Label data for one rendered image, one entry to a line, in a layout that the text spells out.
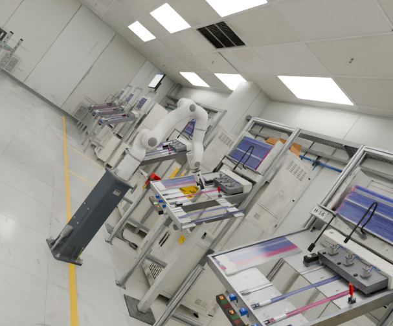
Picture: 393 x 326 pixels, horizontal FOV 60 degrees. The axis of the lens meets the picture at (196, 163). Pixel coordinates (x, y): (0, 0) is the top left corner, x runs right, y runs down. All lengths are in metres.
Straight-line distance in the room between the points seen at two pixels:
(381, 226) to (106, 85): 10.04
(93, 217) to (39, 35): 9.06
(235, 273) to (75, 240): 1.25
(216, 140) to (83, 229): 2.28
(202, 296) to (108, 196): 1.31
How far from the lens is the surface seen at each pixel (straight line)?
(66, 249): 2.68
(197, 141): 2.69
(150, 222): 4.37
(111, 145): 7.32
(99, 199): 2.54
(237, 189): 2.95
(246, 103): 6.41
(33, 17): 11.31
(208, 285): 3.22
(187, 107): 2.52
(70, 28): 11.27
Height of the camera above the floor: 1.10
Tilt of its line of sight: 1 degrees up
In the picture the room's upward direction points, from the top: 37 degrees clockwise
